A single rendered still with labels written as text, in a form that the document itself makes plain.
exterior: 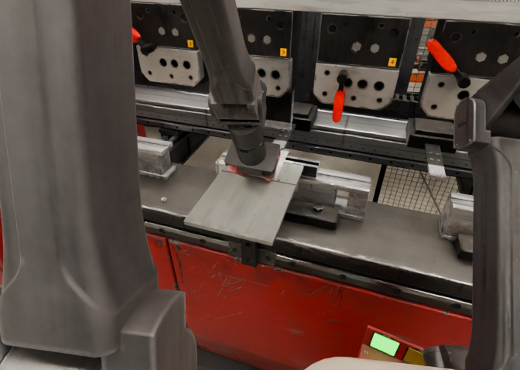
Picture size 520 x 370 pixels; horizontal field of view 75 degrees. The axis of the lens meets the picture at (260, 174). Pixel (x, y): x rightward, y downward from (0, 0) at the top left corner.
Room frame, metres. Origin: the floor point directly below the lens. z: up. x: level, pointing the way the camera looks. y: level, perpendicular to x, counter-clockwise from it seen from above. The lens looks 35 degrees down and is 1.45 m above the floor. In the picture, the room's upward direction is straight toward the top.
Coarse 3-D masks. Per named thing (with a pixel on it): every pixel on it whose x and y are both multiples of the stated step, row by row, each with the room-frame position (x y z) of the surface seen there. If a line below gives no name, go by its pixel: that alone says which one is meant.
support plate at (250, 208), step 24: (288, 168) 0.66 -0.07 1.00; (216, 192) 0.57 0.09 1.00; (240, 192) 0.57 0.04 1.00; (264, 192) 0.57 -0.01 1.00; (288, 192) 0.57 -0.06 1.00; (192, 216) 0.49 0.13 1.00; (216, 216) 0.49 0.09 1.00; (240, 216) 0.49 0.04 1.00; (264, 216) 0.49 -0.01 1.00; (264, 240) 0.43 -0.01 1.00
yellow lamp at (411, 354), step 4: (408, 352) 0.32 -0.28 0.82; (412, 352) 0.32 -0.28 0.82; (416, 352) 0.31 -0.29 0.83; (420, 352) 0.31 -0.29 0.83; (408, 356) 0.32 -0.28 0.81; (412, 356) 0.31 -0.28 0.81; (416, 356) 0.31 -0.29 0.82; (420, 356) 0.31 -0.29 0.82; (404, 360) 0.32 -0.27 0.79; (408, 360) 0.32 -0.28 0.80; (412, 360) 0.31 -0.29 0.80; (416, 360) 0.31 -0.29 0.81; (420, 360) 0.31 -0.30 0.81; (412, 364) 0.31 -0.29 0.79; (416, 364) 0.31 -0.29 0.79; (420, 364) 0.31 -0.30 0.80; (424, 364) 0.30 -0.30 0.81
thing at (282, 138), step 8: (296, 104) 0.95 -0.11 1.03; (304, 104) 0.95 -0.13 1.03; (312, 104) 0.95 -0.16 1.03; (296, 112) 0.90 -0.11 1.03; (304, 112) 0.90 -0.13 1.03; (312, 112) 0.92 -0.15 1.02; (296, 120) 0.88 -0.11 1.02; (304, 120) 0.87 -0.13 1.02; (312, 120) 0.88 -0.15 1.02; (296, 128) 0.88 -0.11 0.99; (304, 128) 0.87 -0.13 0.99; (280, 136) 0.81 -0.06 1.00; (288, 136) 0.81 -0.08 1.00; (280, 144) 0.77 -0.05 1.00
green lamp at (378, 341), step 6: (378, 336) 0.34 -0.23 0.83; (372, 342) 0.35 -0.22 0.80; (378, 342) 0.34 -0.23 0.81; (384, 342) 0.34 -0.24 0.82; (390, 342) 0.33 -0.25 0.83; (396, 342) 0.33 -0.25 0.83; (378, 348) 0.34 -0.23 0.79; (384, 348) 0.34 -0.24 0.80; (390, 348) 0.33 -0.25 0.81; (396, 348) 0.33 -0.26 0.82; (390, 354) 0.33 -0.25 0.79
